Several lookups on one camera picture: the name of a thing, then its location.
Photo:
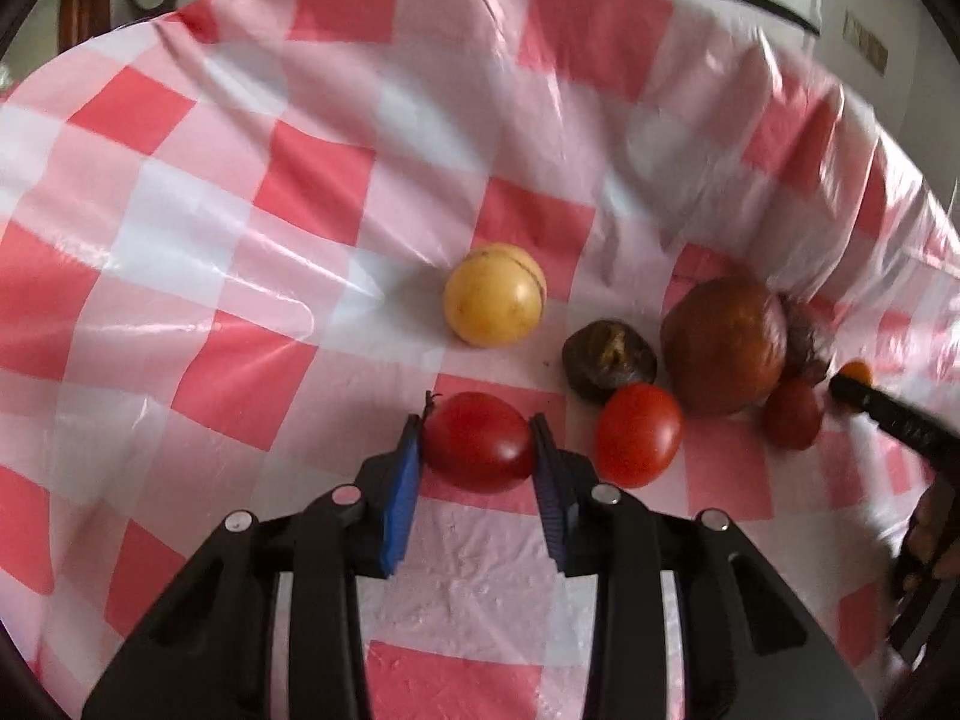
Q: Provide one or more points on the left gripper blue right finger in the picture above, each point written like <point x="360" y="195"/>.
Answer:
<point x="750" y="647"/>

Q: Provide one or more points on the large dark red apple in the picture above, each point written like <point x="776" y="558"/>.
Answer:
<point x="724" y="346"/>

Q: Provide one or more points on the dark brown passion fruit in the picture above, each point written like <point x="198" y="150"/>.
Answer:
<point x="605" y="356"/>

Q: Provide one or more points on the red tomato small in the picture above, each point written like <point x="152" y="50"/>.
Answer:
<point x="476" y="442"/>

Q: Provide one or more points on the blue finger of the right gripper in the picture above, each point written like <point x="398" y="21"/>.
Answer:
<point x="931" y="438"/>

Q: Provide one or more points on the yellow round fruit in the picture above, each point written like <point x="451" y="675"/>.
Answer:
<point x="496" y="296"/>

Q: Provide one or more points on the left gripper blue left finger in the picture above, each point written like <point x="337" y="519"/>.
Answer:
<point x="204" y="649"/>

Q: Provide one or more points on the person right hand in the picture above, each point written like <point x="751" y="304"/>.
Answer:
<point x="924" y="550"/>

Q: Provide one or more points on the wrinkled dark red fruit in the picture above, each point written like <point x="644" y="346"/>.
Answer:
<point x="810" y="344"/>

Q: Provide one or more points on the red white checkered tablecloth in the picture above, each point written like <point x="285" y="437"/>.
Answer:
<point x="226" y="234"/>

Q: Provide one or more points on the orange mandarin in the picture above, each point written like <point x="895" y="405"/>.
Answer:
<point x="855" y="374"/>

